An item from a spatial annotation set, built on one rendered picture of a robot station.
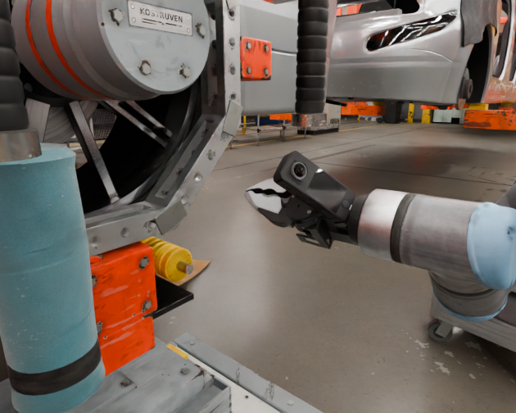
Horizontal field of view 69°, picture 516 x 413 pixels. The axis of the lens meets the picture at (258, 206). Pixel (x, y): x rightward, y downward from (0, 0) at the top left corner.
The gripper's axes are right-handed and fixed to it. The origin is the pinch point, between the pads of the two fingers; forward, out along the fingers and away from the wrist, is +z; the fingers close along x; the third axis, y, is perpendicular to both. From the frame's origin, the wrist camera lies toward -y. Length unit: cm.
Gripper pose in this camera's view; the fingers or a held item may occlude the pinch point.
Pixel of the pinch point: (250, 190)
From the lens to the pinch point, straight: 61.4
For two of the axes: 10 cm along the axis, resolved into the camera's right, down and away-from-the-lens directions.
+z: -7.7, -1.7, 6.2
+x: 4.5, -8.2, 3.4
